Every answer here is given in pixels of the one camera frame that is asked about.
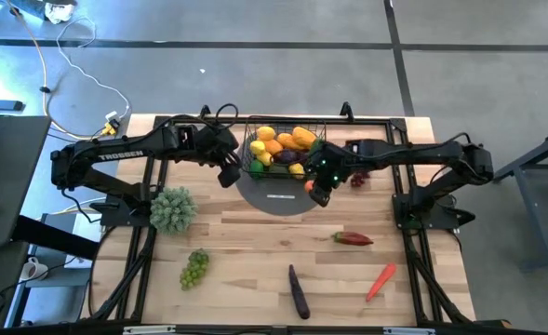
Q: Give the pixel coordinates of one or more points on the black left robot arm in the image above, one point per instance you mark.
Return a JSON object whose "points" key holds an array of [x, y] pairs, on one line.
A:
{"points": [[120, 155]]}

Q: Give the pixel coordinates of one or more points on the black aluminium table frame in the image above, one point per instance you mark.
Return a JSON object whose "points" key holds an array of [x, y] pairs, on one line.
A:
{"points": [[399, 123]]}

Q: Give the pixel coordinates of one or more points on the black desk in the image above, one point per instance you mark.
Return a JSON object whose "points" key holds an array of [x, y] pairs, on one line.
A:
{"points": [[8, 177]]}

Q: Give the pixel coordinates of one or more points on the white power adapter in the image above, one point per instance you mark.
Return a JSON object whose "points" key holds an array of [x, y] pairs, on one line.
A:
{"points": [[112, 115]]}

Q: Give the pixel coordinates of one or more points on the red grape bunch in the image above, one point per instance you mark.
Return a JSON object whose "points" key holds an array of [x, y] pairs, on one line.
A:
{"points": [[359, 180]]}

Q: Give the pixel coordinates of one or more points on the green leafy lettuce head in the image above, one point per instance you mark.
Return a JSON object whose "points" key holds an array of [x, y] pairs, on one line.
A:
{"points": [[173, 210]]}

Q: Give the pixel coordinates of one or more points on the black frame clamp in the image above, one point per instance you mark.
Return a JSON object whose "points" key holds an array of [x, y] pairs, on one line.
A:
{"points": [[204, 113], [346, 109]]}

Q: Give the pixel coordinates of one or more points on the black desk beam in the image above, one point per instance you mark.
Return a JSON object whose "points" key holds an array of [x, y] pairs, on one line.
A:
{"points": [[55, 237]]}

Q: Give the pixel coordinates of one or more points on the long purple eggplant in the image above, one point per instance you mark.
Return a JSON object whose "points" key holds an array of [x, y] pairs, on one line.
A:
{"points": [[298, 293]]}

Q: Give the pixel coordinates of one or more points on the grey metal table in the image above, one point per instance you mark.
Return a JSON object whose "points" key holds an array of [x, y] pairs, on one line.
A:
{"points": [[527, 218]]}

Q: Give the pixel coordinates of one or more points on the dark purple round fruit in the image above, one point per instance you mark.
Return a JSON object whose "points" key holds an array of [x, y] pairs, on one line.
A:
{"points": [[286, 156]]}

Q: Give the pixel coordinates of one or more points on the yellow plug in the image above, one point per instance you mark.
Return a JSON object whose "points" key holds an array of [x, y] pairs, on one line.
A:
{"points": [[109, 129]]}

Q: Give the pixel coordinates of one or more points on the orange carrot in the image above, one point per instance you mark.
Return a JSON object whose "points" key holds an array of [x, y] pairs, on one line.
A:
{"points": [[381, 281]]}

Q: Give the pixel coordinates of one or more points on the green lime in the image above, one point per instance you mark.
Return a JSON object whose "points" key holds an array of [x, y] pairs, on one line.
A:
{"points": [[256, 168]]}

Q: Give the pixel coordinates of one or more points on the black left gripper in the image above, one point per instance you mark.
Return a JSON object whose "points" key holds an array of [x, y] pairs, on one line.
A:
{"points": [[217, 139]]}

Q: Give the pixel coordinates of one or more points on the white paper sheet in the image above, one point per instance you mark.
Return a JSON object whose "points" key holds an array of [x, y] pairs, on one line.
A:
{"points": [[85, 242]]}

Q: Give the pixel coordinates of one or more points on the silver edge bracket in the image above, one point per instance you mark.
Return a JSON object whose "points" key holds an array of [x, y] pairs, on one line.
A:
{"points": [[408, 331], [148, 330]]}

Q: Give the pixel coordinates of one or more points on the red chili pepper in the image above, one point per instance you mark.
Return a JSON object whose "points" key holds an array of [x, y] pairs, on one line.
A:
{"points": [[355, 238]]}

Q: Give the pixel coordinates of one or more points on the green cucumber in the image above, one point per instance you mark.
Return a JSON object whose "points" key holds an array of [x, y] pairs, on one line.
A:
{"points": [[314, 146]]}

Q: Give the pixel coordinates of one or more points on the yellow lemon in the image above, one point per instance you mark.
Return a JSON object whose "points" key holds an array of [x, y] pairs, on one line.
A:
{"points": [[257, 147], [265, 133], [265, 159]]}

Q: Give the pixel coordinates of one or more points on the white placemat label strip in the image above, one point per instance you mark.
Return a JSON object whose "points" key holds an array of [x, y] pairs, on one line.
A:
{"points": [[280, 196]]}

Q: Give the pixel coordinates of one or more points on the white mug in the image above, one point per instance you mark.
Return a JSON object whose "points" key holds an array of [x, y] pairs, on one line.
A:
{"points": [[34, 270]]}

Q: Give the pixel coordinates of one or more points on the grey round woven placemat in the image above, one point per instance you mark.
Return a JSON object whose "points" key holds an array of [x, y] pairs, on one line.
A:
{"points": [[283, 207]]}

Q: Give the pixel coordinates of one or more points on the yellow lumpy fruit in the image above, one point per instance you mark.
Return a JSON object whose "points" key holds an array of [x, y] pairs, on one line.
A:
{"points": [[297, 170]]}

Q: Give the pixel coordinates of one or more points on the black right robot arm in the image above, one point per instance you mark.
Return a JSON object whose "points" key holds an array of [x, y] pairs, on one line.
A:
{"points": [[408, 151]]}

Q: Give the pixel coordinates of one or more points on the small orange tangerine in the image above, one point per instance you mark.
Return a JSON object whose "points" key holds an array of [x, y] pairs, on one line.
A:
{"points": [[308, 186]]}

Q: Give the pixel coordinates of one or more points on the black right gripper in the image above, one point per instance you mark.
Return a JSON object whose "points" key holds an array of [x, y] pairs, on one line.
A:
{"points": [[329, 163]]}

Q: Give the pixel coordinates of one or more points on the green grape bunch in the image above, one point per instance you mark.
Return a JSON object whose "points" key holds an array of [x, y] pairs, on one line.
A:
{"points": [[194, 270]]}

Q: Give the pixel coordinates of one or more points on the orange mango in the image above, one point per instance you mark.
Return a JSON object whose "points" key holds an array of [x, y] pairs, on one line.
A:
{"points": [[274, 147], [286, 141], [304, 137]]}

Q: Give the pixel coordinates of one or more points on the white crumpled cloth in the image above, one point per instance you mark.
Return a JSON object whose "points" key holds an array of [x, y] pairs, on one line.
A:
{"points": [[59, 11]]}

